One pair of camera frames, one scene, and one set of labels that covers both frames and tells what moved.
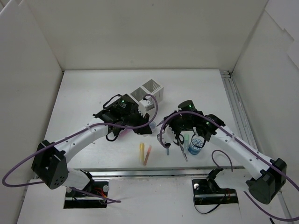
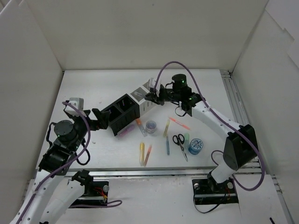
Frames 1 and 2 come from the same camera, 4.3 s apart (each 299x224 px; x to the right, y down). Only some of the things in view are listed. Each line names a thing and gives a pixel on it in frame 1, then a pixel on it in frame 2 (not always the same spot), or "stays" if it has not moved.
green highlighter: x=186 y=143 stays
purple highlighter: x=124 y=132 stays
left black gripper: x=142 y=126 to x=91 y=119
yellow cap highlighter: x=141 y=149 stays
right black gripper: x=176 y=132 to x=160 y=94
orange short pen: x=145 y=162 stays
